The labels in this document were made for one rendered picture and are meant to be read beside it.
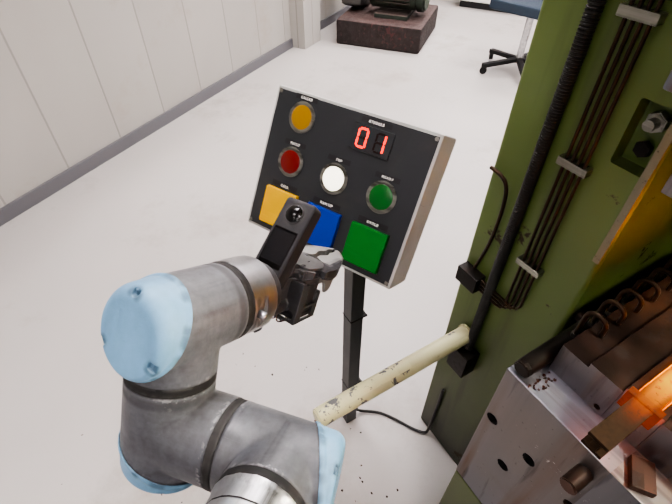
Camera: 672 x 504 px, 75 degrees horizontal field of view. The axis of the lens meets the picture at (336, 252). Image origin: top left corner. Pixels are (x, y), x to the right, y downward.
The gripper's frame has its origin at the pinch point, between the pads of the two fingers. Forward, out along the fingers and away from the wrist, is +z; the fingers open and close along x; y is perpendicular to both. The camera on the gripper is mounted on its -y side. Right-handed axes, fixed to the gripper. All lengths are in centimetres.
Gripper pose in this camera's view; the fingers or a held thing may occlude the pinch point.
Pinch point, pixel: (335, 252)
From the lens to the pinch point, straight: 70.0
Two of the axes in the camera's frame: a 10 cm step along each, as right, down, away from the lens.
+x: 8.3, 3.9, -4.0
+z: 4.8, -1.4, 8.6
